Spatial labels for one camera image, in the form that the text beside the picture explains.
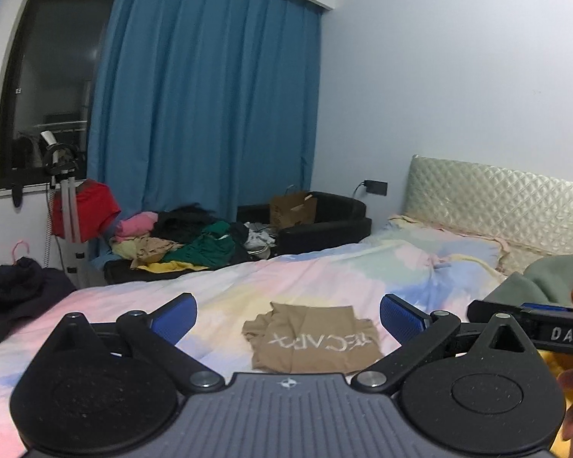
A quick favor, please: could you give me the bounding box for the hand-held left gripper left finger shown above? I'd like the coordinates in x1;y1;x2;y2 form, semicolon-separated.
26;293;225;392

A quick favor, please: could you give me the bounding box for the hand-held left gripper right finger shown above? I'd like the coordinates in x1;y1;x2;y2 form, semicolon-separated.
351;294;543;390

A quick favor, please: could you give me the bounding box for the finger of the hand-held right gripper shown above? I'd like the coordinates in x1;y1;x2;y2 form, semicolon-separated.
466;299;538;333

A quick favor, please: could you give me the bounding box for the tan printed t-shirt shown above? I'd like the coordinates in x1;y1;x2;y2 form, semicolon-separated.
241;302;385;374

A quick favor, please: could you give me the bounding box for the yellow soft cloth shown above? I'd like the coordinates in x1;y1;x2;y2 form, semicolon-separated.
539;347;573;458

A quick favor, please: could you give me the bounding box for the yellow garment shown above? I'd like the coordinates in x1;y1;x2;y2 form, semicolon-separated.
144;260;209;274

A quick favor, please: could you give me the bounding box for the grey-green blanket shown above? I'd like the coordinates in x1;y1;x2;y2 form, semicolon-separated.
476;253;573;307

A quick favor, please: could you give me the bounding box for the beige garment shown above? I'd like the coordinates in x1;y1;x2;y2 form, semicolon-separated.
130;235;185;269

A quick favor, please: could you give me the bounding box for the green garment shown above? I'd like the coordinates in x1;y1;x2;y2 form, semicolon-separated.
161;221;250;269

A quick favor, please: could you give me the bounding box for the pale yellow-green garment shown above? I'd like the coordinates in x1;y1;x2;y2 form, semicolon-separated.
111;240;140;259

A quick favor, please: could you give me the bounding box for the black garment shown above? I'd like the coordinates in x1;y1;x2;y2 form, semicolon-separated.
152;204;217;245

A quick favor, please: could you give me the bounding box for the quilted cream headboard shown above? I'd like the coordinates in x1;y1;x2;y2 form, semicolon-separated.
403;155;573;278

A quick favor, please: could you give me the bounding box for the black sofa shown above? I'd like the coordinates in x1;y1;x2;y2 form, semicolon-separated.
235;191;373;257

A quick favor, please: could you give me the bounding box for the white patterned cloth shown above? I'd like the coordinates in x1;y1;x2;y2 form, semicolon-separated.
245;221;281;252

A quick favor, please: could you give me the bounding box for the red shirt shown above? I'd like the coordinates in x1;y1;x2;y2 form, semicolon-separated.
52;178;122;242

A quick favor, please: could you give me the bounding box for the brown paper bag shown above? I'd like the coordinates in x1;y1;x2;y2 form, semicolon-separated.
269;184;318;231

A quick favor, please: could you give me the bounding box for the black jacket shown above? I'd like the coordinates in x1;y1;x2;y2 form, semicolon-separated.
0;256;78;357

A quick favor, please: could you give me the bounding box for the wide blue curtain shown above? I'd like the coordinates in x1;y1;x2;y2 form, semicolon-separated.
87;0;336;231

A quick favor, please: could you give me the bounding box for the dark window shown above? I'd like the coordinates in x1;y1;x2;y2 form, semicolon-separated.
0;0;121;190

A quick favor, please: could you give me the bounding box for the wall power adapter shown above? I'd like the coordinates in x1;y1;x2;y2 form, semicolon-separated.
351;179;389;197

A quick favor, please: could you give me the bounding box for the tripod with ring light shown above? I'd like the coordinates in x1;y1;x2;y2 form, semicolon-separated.
39;131;90;278

